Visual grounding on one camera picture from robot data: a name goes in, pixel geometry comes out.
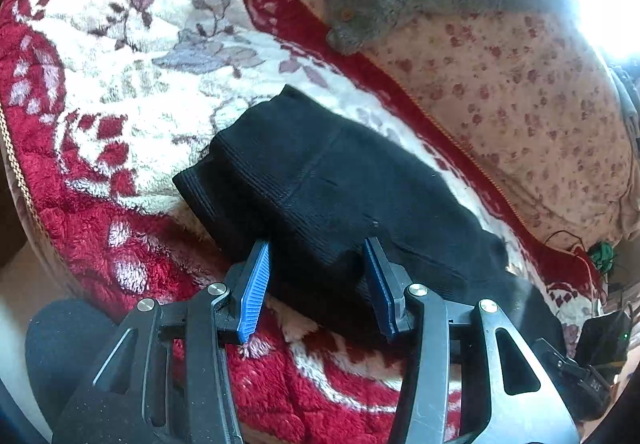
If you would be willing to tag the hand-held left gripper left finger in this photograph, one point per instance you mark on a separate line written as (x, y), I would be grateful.
(255, 294)

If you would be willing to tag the black pants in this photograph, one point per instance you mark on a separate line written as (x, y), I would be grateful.
(310, 184)

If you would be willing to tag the green yarn bundle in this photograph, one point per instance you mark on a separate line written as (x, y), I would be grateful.
(602, 256)

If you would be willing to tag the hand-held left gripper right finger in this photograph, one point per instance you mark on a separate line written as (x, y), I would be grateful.
(377, 289)

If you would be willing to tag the red white floral blanket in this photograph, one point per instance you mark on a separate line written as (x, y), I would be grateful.
(125, 48)

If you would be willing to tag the pink floral quilt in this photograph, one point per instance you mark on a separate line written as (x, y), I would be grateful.
(525, 123)

